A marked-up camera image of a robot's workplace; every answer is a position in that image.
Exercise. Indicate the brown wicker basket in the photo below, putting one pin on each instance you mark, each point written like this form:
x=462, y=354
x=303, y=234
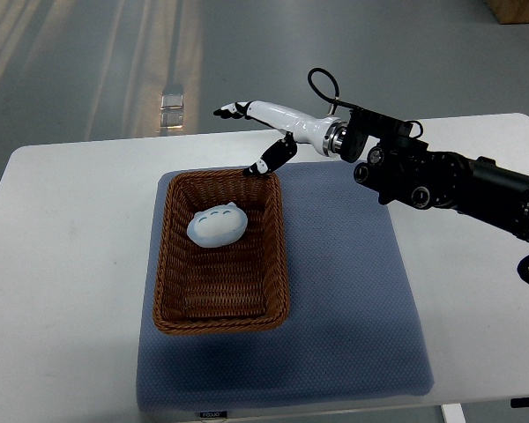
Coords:
x=235, y=288

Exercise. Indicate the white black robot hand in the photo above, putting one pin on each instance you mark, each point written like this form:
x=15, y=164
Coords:
x=295, y=126

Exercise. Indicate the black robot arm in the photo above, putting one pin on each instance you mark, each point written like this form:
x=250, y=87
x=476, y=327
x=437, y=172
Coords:
x=397, y=165

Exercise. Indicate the blue white plush toy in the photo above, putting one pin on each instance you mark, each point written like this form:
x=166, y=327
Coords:
x=218, y=226

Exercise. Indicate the black bracket under table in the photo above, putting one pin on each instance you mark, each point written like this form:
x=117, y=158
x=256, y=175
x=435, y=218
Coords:
x=520, y=402

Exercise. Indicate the metal floor socket plate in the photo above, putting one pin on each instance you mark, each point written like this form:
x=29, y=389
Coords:
x=172, y=107

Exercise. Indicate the wooden box corner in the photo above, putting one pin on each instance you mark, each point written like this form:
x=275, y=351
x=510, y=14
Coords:
x=509, y=12

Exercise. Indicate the blue fabric cushion mat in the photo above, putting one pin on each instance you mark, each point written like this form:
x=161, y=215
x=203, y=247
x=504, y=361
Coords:
x=352, y=333

